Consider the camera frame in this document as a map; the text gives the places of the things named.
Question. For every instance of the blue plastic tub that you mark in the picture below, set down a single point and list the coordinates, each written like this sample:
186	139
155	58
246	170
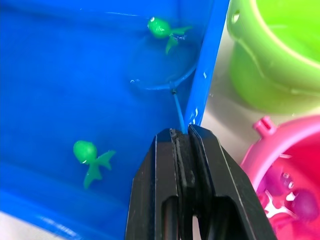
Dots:
62	87

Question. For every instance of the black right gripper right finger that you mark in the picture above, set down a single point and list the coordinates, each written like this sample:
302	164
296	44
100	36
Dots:
225	190

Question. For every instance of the green toy fish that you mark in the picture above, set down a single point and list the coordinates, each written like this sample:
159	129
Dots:
157	27
83	150

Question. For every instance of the pink plastic bucket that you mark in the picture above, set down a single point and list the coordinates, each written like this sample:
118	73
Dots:
262	155

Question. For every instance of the blue hand net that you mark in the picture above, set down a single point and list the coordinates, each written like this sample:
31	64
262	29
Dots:
180	117

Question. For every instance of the green plastic bucket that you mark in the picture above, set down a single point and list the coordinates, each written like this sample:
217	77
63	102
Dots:
262	75

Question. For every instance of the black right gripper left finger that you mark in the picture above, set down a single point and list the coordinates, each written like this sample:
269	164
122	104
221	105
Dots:
150	180

